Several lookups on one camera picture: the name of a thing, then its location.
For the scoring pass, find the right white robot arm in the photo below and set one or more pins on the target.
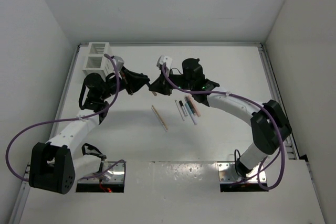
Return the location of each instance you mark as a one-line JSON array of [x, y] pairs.
[[269, 125]]

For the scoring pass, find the tan and white pencil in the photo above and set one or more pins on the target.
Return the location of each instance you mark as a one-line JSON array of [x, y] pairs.
[[160, 119]]

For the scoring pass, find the dark teal makeup pen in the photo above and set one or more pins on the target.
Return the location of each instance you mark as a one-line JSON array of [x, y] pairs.
[[188, 101]]

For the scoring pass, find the clear tube black cap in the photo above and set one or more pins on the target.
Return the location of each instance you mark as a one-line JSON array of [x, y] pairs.
[[184, 111]]

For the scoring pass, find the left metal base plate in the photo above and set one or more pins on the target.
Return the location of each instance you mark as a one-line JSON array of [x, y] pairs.
[[114, 175]]

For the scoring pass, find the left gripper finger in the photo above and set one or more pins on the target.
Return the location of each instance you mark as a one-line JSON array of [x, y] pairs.
[[136, 83], [140, 76]]

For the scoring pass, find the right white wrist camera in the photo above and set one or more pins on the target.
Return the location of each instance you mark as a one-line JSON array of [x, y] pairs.
[[164, 60]]

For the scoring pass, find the pink makeup stick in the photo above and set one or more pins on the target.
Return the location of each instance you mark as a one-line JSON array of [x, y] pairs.
[[194, 106]]

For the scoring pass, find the lavender white makeup stick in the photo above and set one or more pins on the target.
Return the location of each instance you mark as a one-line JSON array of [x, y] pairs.
[[191, 113]]

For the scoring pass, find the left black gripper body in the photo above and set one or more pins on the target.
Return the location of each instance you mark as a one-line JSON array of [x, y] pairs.
[[124, 80]]

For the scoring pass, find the left aluminium frame rail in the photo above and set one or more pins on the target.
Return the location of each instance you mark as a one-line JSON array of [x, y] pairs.
[[21, 199]]

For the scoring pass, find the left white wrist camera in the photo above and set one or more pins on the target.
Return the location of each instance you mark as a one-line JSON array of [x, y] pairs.
[[118, 62]]

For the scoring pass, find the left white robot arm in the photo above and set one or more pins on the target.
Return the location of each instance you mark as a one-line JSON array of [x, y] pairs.
[[64, 159]]

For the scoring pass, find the back aluminium frame rail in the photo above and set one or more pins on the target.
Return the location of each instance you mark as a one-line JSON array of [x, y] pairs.
[[173, 43]]

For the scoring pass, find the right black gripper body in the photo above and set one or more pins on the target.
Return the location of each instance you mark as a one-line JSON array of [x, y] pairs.
[[179, 81]]

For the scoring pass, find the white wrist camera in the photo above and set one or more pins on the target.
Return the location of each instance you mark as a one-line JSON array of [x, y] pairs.
[[164, 60], [118, 62]]

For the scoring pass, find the white two-slot organizer box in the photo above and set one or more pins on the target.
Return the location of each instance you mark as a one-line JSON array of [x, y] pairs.
[[95, 61]]

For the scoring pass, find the thin white liner pen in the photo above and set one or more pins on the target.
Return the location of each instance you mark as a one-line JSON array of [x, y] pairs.
[[179, 110]]

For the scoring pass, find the right aluminium frame rail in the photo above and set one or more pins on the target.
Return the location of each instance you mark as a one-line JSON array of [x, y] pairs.
[[290, 144]]

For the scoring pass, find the aluminium frame rail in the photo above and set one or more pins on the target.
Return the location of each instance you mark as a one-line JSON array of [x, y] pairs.
[[173, 43], [290, 144], [21, 199]]

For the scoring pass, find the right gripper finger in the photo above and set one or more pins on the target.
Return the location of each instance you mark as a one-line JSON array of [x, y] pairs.
[[158, 81], [159, 88]]

